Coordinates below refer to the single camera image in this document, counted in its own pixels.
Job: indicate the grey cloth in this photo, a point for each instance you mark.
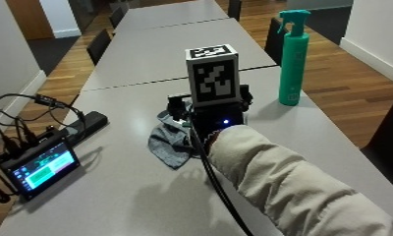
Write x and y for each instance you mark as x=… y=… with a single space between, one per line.
x=173 y=147

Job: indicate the white cube with black markers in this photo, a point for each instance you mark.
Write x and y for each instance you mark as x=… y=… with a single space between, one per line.
x=214 y=77

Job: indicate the green spray bottle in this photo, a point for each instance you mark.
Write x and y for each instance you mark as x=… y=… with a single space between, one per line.
x=294 y=65

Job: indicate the black chair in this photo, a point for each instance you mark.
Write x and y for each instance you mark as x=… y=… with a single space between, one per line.
x=275 y=39
x=235 y=9
x=117 y=16
x=99 y=46

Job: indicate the black rectangular power box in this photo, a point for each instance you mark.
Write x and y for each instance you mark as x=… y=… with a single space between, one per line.
x=90 y=123

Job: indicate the small black touchscreen device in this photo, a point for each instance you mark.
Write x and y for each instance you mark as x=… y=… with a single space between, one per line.
x=42 y=168

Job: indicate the brown wooden door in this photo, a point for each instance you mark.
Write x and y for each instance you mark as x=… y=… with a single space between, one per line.
x=29 y=18

